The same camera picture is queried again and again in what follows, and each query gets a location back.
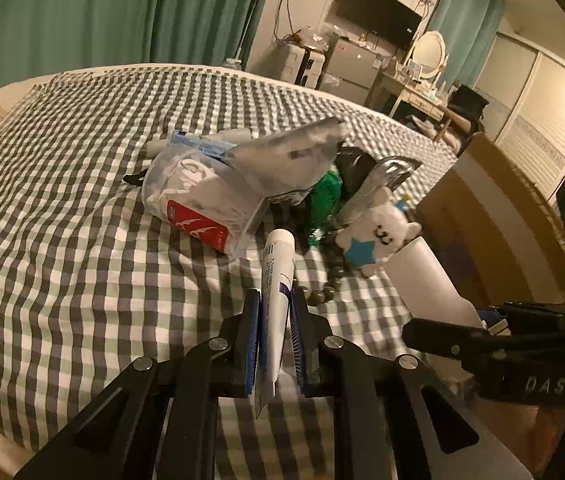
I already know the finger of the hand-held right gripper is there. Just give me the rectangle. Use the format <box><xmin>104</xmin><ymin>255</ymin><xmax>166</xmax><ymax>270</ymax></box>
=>
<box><xmin>401</xmin><ymin>317</ymin><xmax>513</xmax><ymax>367</ymax></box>
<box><xmin>499</xmin><ymin>302</ymin><xmax>565</xmax><ymax>323</ymax></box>

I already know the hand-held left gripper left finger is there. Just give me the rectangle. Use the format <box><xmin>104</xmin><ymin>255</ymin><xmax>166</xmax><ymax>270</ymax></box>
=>
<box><xmin>12</xmin><ymin>287</ymin><xmax>263</xmax><ymax>480</ymax></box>

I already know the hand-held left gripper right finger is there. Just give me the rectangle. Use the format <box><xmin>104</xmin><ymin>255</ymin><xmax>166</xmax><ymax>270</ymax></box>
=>
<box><xmin>287</xmin><ymin>287</ymin><xmax>533</xmax><ymax>480</ymax></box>

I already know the white plastic bottle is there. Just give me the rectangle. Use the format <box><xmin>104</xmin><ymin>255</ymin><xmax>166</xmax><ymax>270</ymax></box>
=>
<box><xmin>385</xmin><ymin>236</ymin><xmax>490</xmax><ymax>396</ymax></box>

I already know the white toothpaste tube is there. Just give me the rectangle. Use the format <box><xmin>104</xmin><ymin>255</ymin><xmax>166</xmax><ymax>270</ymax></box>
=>
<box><xmin>255</xmin><ymin>228</ymin><xmax>297</xmax><ymax>418</ymax></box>

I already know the cardboard box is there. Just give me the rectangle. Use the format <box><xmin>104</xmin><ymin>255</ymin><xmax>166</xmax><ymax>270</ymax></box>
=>
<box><xmin>415</xmin><ymin>132</ymin><xmax>565</xmax><ymax>311</ymax></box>

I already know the person's right forearm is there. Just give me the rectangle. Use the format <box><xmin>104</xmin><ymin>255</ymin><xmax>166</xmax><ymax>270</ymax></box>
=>
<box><xmin>528</xmin><ymin>404</ymin><xmax>565</xmax><ymax>480</ymax></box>

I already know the white plush bear toy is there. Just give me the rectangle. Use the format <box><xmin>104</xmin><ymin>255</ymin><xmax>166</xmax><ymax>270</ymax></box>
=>
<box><xmin>336</xmin><ymin>186</ymin><xmax>423</xmax><ymax>278</ymax></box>

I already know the white sliding wardrobe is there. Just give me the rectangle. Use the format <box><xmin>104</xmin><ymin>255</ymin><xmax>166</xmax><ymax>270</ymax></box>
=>
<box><xmin>472</xmin><ymin>30</ymin><xmax>565</xmax><ymax>202</ymax></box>

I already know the green plastic bag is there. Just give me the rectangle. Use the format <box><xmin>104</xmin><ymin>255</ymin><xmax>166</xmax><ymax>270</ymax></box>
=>
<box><xmin>309</xmin><ymin>167</ymin><xmax>346</xmax><ymax>242</ymax></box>

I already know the clear container with red label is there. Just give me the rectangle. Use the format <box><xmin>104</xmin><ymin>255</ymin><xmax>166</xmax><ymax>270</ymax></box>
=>
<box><xmin>141</xmin><ymin>147</ymin><xmax>268</xmax><ymax>256</ymax></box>

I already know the silver foil pack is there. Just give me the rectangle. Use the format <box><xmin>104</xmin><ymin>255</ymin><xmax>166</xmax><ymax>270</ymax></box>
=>
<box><xmin>347</xmin><ymin>156</ymin><xmax>423</xmax><ymax>222</ymax></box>

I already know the black chair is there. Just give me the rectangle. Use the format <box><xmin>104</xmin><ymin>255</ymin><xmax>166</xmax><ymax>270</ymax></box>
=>
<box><xmin>445</xmin><ymin>85</ymin><xmax>491</xmax><ymax>142</ymax></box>

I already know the black pouch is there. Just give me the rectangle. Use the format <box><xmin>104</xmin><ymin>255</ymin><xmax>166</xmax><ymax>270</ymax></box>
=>
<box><xmin>335</xmin><ymin>147</ymin><xmax>379</xmax><ymax>197</ymax></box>

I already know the silver plastic bag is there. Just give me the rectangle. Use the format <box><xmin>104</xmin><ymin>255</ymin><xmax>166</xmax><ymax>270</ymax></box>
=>
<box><xmin>232</xmin><ymin>116</ymin><xmax>350</xmax><ymax>200</ymax></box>

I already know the blue and white tube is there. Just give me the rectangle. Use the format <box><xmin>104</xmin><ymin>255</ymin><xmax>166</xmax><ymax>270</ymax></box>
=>
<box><xmin>168</xmin><ymin>130</ymin><xmax>236</xmax><ymax>162</ymax></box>

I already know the white dressing table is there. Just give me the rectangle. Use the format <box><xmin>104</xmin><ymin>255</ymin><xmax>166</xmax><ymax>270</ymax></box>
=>
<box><xmin>369</xmin><ymin>67</ymin><xmax>451</xmax><ymax>132</ymax></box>

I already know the narrow green curtain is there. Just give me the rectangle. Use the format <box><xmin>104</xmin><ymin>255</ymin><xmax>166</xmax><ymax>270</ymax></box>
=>
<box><xmin>425</xmin><ymin>0</ymin><xmax>506</xmax><ymax>87</ymax></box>

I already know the oval vanity mirror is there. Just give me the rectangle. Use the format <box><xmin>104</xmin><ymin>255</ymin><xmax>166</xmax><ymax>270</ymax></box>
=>
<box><xmin>407</xmin><ymin>30</ymin><xmax>449</xmax><ymax>81</ymax></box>

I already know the white drawer cabinet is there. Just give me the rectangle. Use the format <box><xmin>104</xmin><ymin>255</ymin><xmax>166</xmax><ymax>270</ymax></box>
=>
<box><xmin>280</xmin><ymin>42</ymin><xmax>309</xmax><ymax>84</ymax></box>

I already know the grey fridge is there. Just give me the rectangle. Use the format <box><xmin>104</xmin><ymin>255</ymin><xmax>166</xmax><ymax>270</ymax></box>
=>
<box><xmin>323</xmin><ymin>35</ymin><xmax>394</xmax><ymax>107</ymax></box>

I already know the black television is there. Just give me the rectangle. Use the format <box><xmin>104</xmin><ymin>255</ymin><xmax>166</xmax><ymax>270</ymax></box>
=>
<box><xmin>335</xmin><ymin>0</ymin><xmax>423</xmax><ymax>52</ymax></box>

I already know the wide green curtain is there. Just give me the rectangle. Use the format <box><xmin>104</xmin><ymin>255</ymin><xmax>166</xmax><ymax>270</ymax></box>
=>
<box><xmin>0</xmin><ymin>0</ymin><xmax>283</xmax><ymax>94</ymax></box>

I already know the dark bead bracelet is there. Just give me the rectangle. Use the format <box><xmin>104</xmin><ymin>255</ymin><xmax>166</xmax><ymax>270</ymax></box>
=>
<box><xmin>292</xmin><ymin>240</ymin><xmax>350</xmax><ymax>306</ymax></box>

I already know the wall cable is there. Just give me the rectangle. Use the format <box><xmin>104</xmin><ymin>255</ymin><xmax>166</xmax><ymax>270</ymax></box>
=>
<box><xmin>272</xmin><ymin>0</ymin><xmax>294</xmax><ymax>47</ymax></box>

